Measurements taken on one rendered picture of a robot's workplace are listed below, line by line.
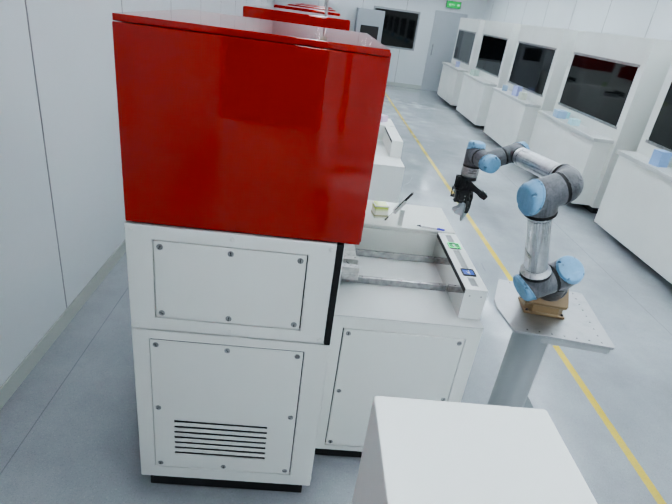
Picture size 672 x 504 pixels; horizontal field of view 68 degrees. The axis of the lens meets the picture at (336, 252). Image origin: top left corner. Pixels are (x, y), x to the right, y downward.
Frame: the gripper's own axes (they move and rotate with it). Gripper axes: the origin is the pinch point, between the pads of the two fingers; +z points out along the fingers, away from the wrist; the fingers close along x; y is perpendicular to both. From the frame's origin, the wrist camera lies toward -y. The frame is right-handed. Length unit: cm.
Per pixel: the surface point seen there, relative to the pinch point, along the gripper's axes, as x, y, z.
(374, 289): 23, 39, 29
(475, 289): 39.7, 1.4, 14.6
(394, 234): -15.0, 26.7, 18.3
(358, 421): 46, 39, 84
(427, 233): -15.6, 10.3, 16.1
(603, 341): 47, -54, 29
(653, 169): -241, -253, 22
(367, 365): 46, 40, 52
